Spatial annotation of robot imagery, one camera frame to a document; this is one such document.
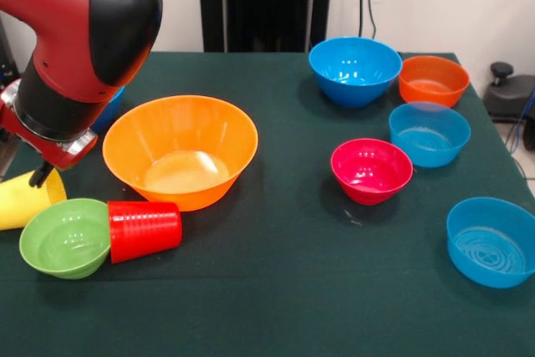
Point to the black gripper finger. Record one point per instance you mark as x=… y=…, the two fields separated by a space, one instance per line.
x=39 y=175
x=7 y=152

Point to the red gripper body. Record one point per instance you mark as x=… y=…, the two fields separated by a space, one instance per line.
x=58 y=156

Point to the yellow cup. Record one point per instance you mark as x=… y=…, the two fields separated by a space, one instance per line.
x=21 y=206

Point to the large blue bowl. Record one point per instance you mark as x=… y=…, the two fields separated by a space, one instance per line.
x=109 y=114
x=355 y=77

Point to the green bowl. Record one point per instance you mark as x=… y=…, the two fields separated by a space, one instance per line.
x=62 y=240

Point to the red cup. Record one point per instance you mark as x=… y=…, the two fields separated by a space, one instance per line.
x=146 y=231

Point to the large yellow bowl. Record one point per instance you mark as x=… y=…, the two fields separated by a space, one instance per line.
x=179 y=131

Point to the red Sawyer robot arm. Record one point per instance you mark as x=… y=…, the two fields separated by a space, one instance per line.
x=75 y=18

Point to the black equipment case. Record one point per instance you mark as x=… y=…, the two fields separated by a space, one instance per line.
x=5 y=60

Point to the dark green tablecloth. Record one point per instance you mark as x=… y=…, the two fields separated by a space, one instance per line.
x=271 y=269

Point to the pink bowl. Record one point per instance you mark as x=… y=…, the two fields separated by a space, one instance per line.
x=368 y=190

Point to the small blue bowl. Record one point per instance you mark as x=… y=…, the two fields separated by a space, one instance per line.
x=430 y=152
x=468 y=248

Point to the orange bowl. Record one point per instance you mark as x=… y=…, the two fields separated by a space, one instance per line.
x=432 y=89

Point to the black stand base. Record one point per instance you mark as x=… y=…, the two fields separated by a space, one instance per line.
x=510 y=93

